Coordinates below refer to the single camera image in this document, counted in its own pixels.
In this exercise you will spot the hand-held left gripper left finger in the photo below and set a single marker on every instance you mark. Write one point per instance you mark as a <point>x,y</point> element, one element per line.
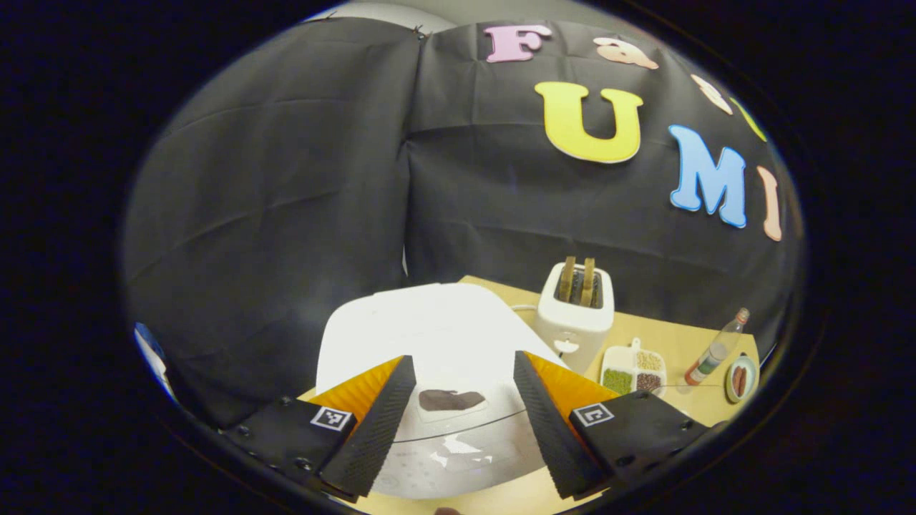
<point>379,429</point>

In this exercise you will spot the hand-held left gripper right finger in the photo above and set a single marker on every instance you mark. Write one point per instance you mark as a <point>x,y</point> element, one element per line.
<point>547,429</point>

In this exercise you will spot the white rice cooker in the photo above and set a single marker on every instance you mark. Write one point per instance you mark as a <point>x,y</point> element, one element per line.
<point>444,329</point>

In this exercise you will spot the clear rice container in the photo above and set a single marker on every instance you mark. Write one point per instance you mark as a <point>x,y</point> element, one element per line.
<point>698,400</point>

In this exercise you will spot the white toaster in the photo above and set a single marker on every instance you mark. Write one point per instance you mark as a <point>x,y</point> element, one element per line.
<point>576,329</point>

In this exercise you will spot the white divided grain dish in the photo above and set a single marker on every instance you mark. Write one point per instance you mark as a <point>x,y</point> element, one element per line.
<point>633,368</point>

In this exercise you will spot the brown bread slice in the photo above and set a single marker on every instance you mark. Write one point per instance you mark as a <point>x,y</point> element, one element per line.
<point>588,282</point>
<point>567,279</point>

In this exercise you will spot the clear plastic bottle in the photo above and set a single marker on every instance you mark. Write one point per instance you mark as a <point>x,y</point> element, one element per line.
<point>715,350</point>

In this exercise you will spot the brown sausage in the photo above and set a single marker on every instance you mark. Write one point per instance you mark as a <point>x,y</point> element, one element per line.
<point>736,380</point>
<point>744,380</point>

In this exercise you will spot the green round plate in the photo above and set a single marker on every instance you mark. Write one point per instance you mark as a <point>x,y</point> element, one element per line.
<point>751,368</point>

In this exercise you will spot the black backdrop cloth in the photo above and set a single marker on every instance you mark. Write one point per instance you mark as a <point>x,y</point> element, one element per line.
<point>286,214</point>

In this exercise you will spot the blue white object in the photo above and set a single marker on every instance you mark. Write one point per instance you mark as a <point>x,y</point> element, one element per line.
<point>152,354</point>

